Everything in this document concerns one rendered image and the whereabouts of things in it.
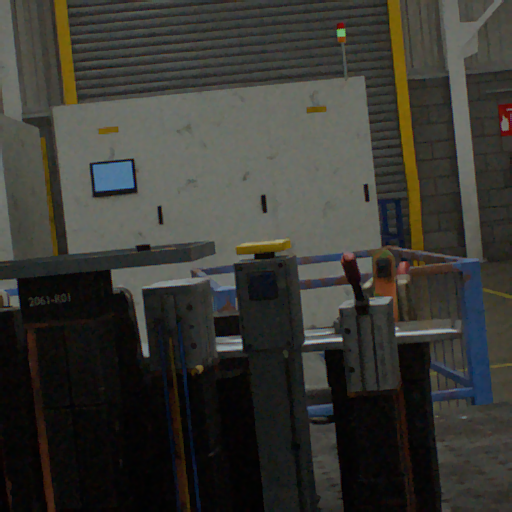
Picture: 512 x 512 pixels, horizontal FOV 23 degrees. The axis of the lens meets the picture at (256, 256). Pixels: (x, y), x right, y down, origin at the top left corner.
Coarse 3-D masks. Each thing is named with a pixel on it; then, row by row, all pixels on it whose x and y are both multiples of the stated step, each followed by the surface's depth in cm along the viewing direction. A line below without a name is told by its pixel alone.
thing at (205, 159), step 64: (64, 128) 968; (128, 128) 973; (192, 128) 978; (256, 128) 983; (320, 128) 989; (64, 192) 970; (128, 192) 973; (192, 192) 980; (256, 192) 985; (320, 192) 991; (320, 320) 995
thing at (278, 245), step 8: (280, 240) 158; (288, 240) 159; (240, 248) 156; (248, 248) 156; (256, 248) 155; (264, 248) 155; (272, 248) 155; (280, 248) 155; (288, 248) 158; (256, 256) 158; (264, 256) 157; (272, 256) 158
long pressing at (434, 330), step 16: (432, 320) 195; (448, 320) 192; (240, 336) 201; (320, 336) 189; (336, 336) 187; (400, 336) 180; (416, 336) 180; (432, 336) 179; (448, 336) 180; (144, 352) 193; (224, 352) 185; (240, 352) 185
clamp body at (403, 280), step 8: (400, 280) 203; (408, 280) 205; (368, 288) 203; (400, 288) 202; (408, 288) 203; (368, 296) 203; (400, 296) 202; (408, 296) 202; (400, 304) 202; (408, 304) 202; (400, 312) 204; (408, 312) 202; (408, 320) 202
